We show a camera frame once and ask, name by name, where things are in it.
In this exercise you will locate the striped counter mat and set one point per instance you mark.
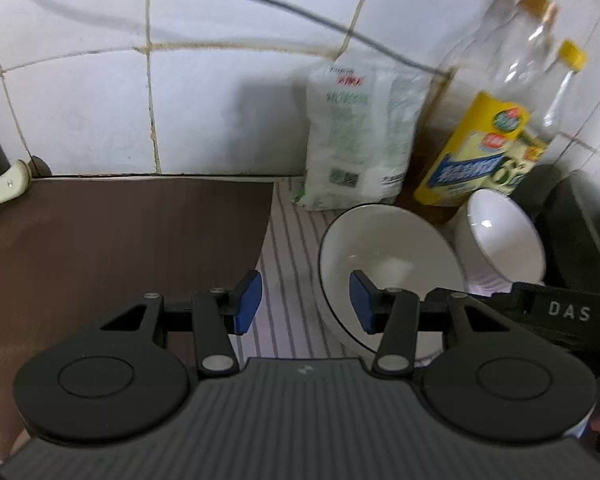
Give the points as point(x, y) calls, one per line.
point(292, 280)

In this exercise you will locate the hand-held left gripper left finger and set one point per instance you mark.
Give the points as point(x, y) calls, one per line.
point(248, 302)

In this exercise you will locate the cooking wine bottle yellow label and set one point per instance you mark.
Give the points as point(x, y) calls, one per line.
point(475, 160)

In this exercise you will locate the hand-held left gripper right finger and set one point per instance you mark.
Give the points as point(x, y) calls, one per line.
point(362, 305)

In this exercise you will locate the clear vinegar bottle yellow cap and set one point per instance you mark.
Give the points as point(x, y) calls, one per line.
point(555, 110)

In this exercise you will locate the white ribbed bowl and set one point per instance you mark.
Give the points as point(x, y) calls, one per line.
point(500, 240)
point(385, 255)

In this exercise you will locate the white powder bag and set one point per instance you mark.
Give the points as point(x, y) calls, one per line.
point(355, 140)

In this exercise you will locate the brown counter mat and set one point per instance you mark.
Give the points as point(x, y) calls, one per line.
point(105, 245)

